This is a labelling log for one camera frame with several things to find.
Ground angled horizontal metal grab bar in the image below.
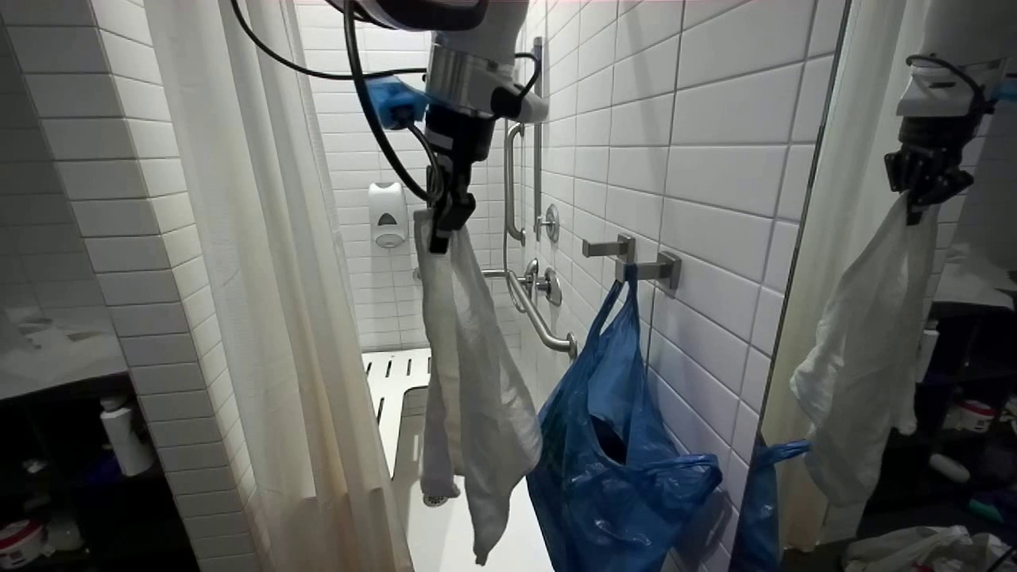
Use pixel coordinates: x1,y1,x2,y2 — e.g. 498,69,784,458
409,263,582,359

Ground short vertical metal grab bar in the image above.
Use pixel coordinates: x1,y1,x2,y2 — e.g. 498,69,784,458
501,122,532,247

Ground metal shower valve handle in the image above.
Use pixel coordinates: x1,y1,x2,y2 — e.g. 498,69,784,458
533,263,566,310

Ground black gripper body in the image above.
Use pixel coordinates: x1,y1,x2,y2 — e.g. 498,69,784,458
423,106,498,170

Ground red white container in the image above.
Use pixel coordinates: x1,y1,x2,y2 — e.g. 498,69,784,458
0,516,52,572

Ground long vertical metal slide bar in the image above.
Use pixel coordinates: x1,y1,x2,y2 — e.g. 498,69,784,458
527,34,549,244

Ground white towel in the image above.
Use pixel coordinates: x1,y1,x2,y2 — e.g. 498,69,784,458
409,206,548,570

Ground white shower curtain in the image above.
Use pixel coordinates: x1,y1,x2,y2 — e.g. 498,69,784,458
140,0,417,572

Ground tall wall mirror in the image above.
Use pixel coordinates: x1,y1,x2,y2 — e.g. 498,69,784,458
728,0,1017,572

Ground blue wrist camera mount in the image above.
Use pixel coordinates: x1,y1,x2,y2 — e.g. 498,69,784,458
360,72,433,134

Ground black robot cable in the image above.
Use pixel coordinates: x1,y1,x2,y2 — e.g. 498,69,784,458
225,0,548,204

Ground white soap dispenser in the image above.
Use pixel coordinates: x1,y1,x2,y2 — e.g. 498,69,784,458
366,182,409,254

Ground grey counter slab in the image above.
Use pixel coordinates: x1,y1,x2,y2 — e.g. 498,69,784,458
0,300,129,402

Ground blue plastic bag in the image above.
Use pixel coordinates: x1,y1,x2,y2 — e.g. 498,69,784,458
525,263,728,572

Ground white plastic bottle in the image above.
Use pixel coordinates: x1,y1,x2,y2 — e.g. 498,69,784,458
96,392,159,479

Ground white slotted shower seat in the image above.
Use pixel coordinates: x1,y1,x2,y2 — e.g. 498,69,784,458
360,346,433,479

